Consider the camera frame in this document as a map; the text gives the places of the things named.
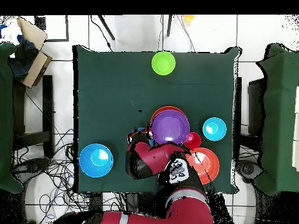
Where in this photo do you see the black stand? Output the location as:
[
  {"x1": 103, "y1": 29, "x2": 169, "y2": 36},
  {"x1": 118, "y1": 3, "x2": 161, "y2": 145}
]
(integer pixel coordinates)
[{"x1": 12, "y1": 75, "x2": 55, "y2": 158}]

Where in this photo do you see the tangle of floor cables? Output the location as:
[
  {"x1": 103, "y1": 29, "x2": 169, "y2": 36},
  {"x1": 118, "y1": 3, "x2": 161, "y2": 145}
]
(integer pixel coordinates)
[{"x1": 13, "y1": 130, "x2": 141, "y2": 224}]

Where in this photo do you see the green cloth side table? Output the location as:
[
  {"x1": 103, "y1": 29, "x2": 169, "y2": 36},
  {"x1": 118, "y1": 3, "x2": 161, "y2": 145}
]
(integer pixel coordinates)
[
  {"x1": 254, "y1": 43, "x2": 299, "y2": 197},
  {"x1": 0, "y1": 41, "x2": 24, "y2": 194}
]

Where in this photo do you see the dark blue cloth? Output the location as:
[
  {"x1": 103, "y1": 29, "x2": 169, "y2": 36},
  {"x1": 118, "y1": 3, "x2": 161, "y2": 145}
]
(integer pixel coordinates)
[{"x1": 9, "y1": 34, "x2": 38, "y2": 80}]

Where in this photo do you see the black tripod leg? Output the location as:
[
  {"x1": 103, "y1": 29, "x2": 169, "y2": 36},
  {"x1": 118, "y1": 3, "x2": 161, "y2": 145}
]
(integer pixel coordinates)
[
  {"x1": 97, "y1": 15, "x2": 116, "y2": 41},
  {"x1": 166, "y1": 15, "x2": 173, "y2": 37}
]

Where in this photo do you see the purple bowl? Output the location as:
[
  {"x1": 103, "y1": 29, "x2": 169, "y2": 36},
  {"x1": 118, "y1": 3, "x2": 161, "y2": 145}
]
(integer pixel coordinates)
[{"x1": 150, "y1": 109, "x2": 190, "y2": 146}]

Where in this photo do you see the cardboard box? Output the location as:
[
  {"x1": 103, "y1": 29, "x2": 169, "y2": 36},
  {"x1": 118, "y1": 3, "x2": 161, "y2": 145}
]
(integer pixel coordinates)
[{"x1": 16, "y1": 16, "x2": 53, "y2": 89}]

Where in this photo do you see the dark green tablecloth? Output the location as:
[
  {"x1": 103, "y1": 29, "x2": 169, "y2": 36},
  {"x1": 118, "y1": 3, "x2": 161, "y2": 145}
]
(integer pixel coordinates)
[{"x1": 72, "y1": 45, "x2": 241, "y2": 194}]

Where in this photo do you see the small green bowl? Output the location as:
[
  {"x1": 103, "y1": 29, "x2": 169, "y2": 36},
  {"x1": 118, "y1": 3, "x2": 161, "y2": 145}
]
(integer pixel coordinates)
[{"x1": 151, "y1": 51, "x2": 176, "y2": 76}]

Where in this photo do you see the small blue ribbed bowl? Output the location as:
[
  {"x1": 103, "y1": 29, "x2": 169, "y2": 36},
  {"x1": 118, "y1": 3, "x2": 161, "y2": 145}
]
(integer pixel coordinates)
[{"x1": 202, "y1": 117, "x2": 228, "y2": 142}]

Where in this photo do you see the large blue bowl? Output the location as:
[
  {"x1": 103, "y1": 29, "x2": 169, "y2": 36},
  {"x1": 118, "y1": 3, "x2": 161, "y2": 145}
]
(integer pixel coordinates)
[{"x1": 78, "y1": 143, "x2": 114, "y2": 179}]

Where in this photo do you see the red cup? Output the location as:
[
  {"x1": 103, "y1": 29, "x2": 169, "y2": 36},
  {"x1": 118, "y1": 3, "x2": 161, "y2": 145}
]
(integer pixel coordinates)
[{"x1": 184, "y1": 132, "x2": 201, "y2": 150}]

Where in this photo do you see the orange bowl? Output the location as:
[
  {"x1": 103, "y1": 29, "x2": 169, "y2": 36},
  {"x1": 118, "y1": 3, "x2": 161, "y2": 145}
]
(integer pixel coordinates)
[
  {"x1": 186, "y1": 147, "x2": 220, "y2": 185},
  {"x1": 150, "y1": 106, "x2": 187, "y2": 123}
]

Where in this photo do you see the black metal frame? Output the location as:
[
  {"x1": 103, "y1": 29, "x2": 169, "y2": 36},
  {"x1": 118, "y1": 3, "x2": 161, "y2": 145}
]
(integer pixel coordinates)
[{"x1": 34, "y1": 15, "x2": 70, "y2": 43}]

